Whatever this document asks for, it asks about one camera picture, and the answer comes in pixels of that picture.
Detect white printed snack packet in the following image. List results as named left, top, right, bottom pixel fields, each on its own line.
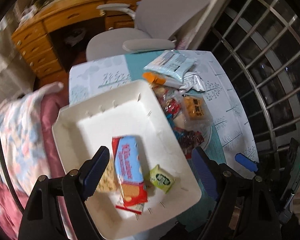
left=179, top=71, right=208, bottom=92

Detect blue red biscuit packet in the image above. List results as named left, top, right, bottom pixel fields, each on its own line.
left=112, top=135, right=149, bottom=208

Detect trash bin with bag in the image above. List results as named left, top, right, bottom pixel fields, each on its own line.
left=65, top=27, right=87, bottom=47

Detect light blue snack packet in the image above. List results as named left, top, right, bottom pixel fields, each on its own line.
left=143, top=50, right=197, bottom=83

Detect orange white snack packet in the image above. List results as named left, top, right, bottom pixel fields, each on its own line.
left=142, top=72, right=188, bottom=89

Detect wooden desk with drawers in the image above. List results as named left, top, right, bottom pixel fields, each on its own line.
left=11, top=0, right=150, bottom=79

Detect dark red snack packet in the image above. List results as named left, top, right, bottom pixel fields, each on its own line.
left=174, top=127, right=205, bottom=153

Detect black cable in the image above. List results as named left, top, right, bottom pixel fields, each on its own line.
left=0, top=111, right=24, bottom=214

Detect beige cracker packet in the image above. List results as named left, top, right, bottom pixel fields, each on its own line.
left=96, top=159, right=119, bottom=193

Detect red label clear packet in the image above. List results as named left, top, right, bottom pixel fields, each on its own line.
left=164, top=97, right=183, bottom=117

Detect red white snack packet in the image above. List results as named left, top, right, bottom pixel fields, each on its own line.
left=115, top=196, right=144, bottom=215

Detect white lace dust cover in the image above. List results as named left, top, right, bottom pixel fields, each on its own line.
left=0, top=12, right=38, bottom=105

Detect floral fleece blanket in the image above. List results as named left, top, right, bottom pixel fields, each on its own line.
left=0, top=82, right=65, bottom=240

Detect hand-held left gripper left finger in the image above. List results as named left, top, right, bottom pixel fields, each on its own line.
left=19, top=146, right=110, bottom=240

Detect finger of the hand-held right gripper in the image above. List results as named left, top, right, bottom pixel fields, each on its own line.
left=235, top=153, right=260, bottom=173

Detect metal window grille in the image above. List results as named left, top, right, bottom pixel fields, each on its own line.
left=190, top=0, right=300, bottom=160

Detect teal white printed tablecloth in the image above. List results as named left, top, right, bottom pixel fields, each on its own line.
left=68, top=50, right=259, bottom=233

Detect grey office chair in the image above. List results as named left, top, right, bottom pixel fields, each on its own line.
left=86, top=0, right=213, bottom=62

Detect small green candy packet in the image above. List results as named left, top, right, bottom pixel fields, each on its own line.
left=149, top=164, right=175, bottom=194

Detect white plastic storage box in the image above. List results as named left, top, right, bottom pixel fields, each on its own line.
left=52, top=79, right=202, bottom=233

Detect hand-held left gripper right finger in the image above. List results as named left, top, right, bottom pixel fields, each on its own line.
left=191, top=147, right=282, bottom=240

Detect clear packet yellow cake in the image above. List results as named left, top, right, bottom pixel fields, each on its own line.
left=181, top=94, right=213, bottom=128

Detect person's black jacket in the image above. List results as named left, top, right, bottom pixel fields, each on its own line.
left=172, top=221, right=190, bottom=233

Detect pink crumpled cloth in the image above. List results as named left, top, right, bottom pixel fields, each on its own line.
left=0, top=182, right=28, bottom=240

